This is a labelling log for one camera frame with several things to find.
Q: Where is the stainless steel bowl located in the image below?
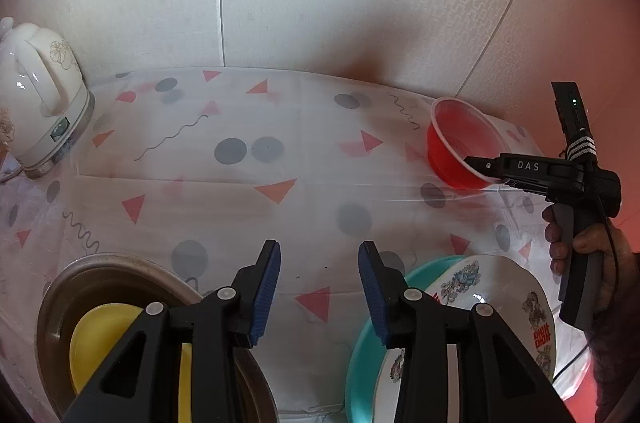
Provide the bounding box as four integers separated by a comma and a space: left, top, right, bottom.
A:
36, 253, 278, 423

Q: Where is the red plastic bowl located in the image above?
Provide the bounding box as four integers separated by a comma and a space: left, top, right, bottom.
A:
426, 97, 506, 190

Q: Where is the teal plate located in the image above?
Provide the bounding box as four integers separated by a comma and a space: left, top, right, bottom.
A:
345, 254, 468, 423

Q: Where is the black cable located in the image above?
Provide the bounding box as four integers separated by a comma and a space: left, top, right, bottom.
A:
550, 180, 623, 379

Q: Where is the yellow bowl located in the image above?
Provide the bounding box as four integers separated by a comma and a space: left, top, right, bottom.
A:
69, 303, 193, 423

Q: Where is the person's right forearm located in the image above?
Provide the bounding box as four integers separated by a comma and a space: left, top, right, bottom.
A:
590, 298, 640, 423

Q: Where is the white plate with colourful prints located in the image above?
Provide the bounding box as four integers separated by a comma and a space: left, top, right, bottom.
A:
372, 254, 557, 423

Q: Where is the patterned plastic tablecloth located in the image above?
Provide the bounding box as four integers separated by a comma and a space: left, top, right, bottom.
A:
0, 66, 601, 423

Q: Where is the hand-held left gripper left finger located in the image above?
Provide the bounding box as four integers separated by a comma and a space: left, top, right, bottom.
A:
62, 239, 282, 423

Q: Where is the white electric kettle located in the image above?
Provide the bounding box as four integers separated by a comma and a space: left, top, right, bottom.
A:
0, 17, 91, 180

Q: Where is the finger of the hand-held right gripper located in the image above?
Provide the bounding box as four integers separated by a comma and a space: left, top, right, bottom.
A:
501, 178, 549, 201
464, 156, 502, 182

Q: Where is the person's right hand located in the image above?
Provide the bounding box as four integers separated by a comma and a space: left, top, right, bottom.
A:
542, 204, 638, 330

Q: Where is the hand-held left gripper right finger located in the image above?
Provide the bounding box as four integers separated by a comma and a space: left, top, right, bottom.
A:
359, 240, 576, 423

